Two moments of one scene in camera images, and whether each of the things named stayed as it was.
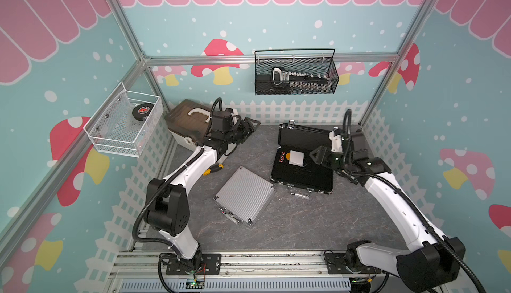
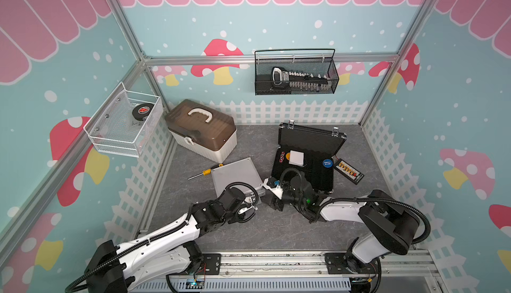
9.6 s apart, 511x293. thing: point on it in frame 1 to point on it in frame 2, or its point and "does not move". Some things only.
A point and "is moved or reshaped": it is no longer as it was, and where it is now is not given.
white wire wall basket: (125, 122) does not move
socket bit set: (281, 76) does not move
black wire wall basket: (281, 72) does not move
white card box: (296, 158) does not move
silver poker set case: (243, 197) is moved or reshaped
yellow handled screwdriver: (213, 169) does not move
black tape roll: (141, 111) does not move
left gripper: (245, 132) to (236, 218)
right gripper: (321, 154) to (277, 203)
